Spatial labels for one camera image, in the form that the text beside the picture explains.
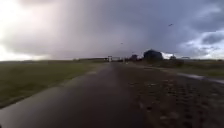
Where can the white structure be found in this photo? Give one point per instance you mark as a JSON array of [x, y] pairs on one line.
[[110, 58]]

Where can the small dark tree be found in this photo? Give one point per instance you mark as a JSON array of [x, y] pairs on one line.
[[134, 57]]

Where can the dark round tree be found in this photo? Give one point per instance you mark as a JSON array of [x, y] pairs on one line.
[[152, 55]]

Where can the dark wet asphalt path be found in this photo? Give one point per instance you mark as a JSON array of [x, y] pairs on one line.
[[90, 103]]

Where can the dark cobbled ground strip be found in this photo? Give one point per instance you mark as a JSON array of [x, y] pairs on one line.
[[180, 103]]

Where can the pale side path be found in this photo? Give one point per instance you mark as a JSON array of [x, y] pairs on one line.
[[196, 76]]

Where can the wide grass field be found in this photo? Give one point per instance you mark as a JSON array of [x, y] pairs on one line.
[[26, 80]]

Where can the grass verge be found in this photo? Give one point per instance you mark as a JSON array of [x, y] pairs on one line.
[[203, 66]]

